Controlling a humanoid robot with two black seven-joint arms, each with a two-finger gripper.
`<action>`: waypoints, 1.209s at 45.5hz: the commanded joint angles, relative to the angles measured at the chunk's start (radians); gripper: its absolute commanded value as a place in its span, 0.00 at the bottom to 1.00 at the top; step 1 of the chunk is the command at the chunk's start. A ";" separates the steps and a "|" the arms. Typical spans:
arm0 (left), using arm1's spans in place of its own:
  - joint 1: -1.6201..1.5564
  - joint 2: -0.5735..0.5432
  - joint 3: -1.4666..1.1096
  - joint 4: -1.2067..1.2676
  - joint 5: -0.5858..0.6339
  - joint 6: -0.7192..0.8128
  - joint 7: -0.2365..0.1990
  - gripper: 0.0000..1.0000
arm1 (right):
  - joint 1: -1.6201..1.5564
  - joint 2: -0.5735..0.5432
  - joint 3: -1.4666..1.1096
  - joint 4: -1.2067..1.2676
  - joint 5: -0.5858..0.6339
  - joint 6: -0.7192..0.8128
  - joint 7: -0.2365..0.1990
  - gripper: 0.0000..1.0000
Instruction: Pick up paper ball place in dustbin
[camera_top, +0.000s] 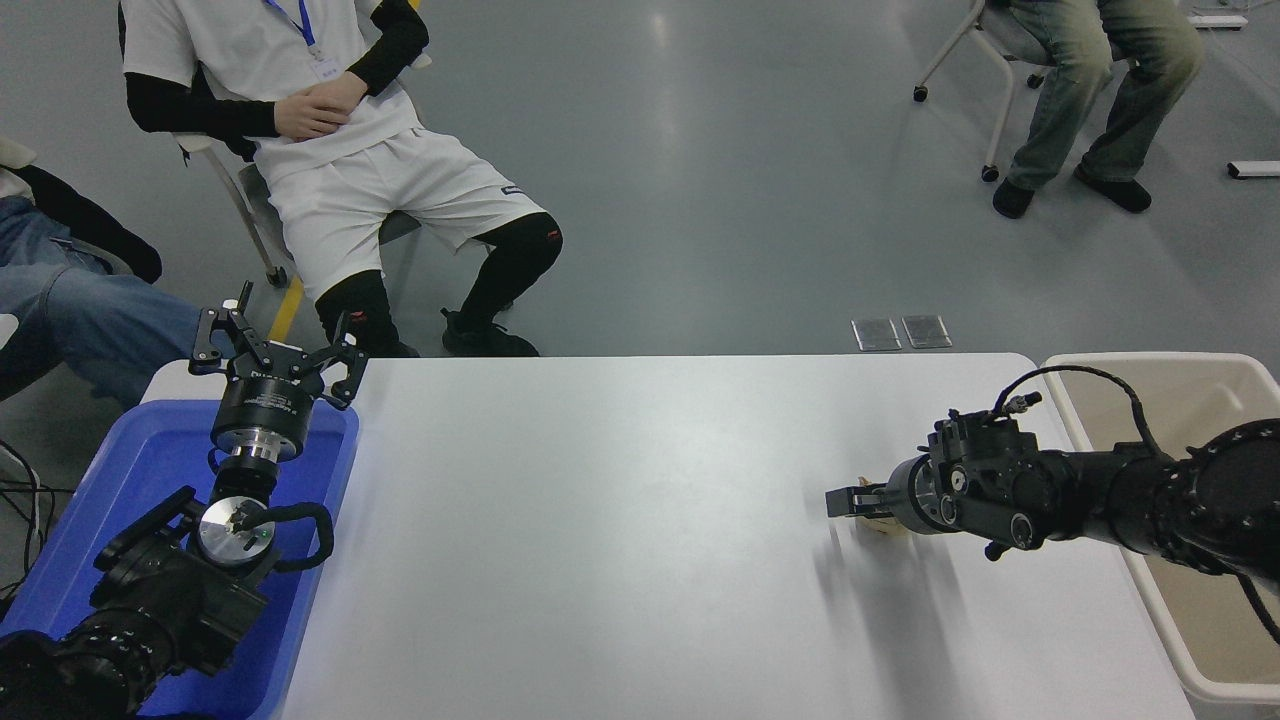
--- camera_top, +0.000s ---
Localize blue plastic tray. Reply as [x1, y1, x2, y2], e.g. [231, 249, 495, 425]
[0, 398, 361, 720]

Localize tan paper ball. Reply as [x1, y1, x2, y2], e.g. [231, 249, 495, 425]
[858, 480, 911, 542]

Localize person's left hand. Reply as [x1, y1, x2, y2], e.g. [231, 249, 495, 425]
[300, 71, 370, 114]

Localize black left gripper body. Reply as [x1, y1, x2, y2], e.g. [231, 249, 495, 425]
[212, 348, 325, 443]

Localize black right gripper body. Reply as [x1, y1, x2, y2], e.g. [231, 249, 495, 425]
[885, 455, 947, 537]

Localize person's right hand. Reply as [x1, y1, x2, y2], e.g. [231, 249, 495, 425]
[275, 95, 352, 142]

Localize large pale bin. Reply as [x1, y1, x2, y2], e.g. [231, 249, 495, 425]
[1040, 352, 1280, 706]

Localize person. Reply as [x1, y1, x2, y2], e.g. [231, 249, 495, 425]
[992, 0, 1207, 220]
[118, 0, 564, 359]
[0, 135, 236, 409]

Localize black floor cables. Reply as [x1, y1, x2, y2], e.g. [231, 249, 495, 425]
[0, 440, 76, 601]

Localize white frame chair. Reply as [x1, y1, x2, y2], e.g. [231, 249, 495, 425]
[912, 0, 1051, 184]
[170, 55, 433, 289]

